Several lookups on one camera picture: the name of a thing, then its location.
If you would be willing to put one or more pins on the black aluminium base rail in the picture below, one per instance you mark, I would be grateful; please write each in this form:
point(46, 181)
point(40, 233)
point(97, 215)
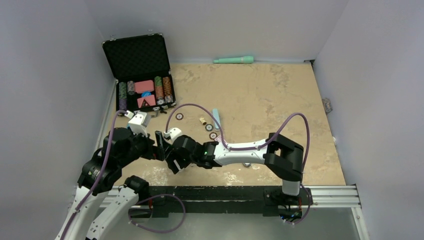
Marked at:
point(267, 201)

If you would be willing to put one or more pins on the light blue stapler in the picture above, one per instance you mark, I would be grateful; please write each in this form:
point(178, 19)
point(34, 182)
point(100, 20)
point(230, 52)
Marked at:
point(217, 123)

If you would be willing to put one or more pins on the poker chip near case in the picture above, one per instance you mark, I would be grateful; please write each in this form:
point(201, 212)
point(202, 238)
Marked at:
point(179, 116)

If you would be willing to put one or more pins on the poker chip in row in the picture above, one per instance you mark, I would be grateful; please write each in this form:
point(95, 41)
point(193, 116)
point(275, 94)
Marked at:
point(213, 135)
point(209, 127)

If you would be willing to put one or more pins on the blue dealer chip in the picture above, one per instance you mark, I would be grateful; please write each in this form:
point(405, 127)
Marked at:
point(146, 94)

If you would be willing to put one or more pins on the pink card deck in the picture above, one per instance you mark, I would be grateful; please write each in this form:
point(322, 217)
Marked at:
point(146, 101)
point(144, 86)

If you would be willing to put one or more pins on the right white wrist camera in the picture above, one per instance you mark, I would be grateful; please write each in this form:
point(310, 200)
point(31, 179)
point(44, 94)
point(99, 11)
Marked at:
point(172, 134)

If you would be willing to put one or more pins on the pink card deck lower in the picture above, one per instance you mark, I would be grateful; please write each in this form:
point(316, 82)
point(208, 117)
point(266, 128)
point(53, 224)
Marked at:
point(146, 101)

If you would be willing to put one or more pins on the upper poker chip in row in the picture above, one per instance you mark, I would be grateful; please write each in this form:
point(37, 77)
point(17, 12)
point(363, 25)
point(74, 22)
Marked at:
point(209, 127)

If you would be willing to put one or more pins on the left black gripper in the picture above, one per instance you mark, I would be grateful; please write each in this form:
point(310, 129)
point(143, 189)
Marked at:
point(157, 152)

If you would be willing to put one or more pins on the lower poker chip in row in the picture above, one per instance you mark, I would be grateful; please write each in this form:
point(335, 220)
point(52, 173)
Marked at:
point(213, 135)

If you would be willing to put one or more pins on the orange chip column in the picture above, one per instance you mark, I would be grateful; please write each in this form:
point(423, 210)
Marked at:
point(163, 90)

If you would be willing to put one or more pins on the pink card deck upper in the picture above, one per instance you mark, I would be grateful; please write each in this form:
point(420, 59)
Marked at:
point(144, 86)

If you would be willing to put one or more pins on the mint green marker pen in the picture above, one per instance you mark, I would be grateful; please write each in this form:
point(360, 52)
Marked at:
point(235, 60)

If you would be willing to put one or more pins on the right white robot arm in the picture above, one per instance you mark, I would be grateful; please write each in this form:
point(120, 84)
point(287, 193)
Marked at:
point(278, 153)

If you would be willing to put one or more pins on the red white card box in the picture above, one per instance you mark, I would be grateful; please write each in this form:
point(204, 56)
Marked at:
point(219, 139)

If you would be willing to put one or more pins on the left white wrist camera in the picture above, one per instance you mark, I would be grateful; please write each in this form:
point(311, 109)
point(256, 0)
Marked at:
point(138, 122)

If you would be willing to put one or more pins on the black poker chip case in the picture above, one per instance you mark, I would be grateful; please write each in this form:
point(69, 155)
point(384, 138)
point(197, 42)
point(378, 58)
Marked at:
point(139, 59)

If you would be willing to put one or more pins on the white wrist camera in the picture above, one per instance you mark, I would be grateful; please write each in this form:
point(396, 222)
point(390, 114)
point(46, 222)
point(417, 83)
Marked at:
point(172, 134)
point(138, 122)

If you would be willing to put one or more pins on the white stapler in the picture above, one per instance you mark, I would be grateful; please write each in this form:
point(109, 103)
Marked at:
point(177, 166)

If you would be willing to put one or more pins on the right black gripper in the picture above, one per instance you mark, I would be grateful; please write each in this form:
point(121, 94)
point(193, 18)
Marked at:
point(172, 156)

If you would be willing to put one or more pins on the green chip column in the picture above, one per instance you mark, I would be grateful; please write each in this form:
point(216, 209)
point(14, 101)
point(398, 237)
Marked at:
point(122, 96)

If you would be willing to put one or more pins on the small cork piece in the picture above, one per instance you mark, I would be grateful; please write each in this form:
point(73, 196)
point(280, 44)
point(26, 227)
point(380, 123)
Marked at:
point(203, 121)

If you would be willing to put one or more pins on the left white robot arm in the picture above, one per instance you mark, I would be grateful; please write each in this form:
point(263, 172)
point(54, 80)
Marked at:
point(98, 176)

